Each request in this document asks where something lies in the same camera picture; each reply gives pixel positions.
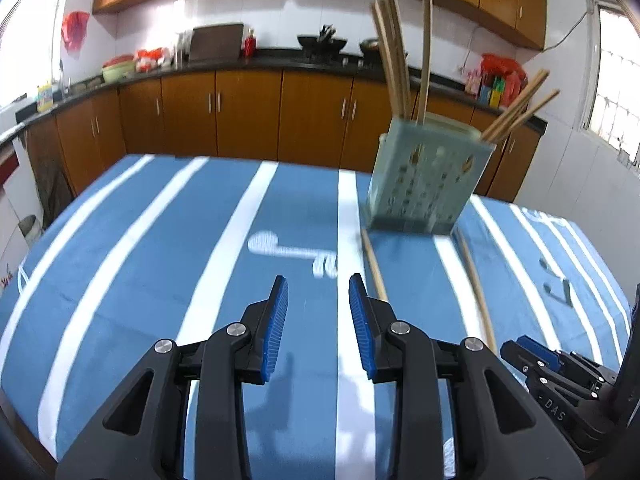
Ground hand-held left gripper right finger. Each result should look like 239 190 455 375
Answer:
348 273 586 480

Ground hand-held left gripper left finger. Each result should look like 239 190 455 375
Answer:
55 275 290 480

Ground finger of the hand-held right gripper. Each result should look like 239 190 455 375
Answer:
559 350 620 402
499 336 617 454

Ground green perforated utensil holder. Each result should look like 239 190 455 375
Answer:
367 114 497 236

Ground blue white striped tablecloth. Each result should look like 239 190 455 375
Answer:
0 153 632 480

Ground wooden base cabinets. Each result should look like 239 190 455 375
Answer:
24 68 544 204

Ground green condiment bottles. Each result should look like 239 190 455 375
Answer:
478 75 506 107

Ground gas stove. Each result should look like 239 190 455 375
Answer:
299 52 352 67

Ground black kitchen countertop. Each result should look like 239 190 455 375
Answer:
14 47 549 129

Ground dark cloth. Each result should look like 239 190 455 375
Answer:
25 127 76 229

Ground barred window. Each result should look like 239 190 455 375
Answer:
579 0 640 166

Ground lidded wok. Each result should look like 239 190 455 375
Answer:
358 35 409 64

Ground black open wok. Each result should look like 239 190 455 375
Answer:
297 23 349 56

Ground white appliance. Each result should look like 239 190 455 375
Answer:
0 139 47 282

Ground large red plastic bag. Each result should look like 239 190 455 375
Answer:
479 53 526 81

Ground brown cutting board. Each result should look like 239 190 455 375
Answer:
189 22 245 64

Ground clear plastic bag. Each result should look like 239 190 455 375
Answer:
172 29 194 67

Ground red white plastic bag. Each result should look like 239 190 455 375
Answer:
133 47 171 72

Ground yellow detergent bottle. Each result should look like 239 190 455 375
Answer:
36 81 55 114

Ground hanging red plastic bag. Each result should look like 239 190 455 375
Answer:
61 10 91 54

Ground bright side window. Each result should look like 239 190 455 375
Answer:
0 0 69 111

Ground wall cable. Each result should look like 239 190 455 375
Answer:
543 8 590 52

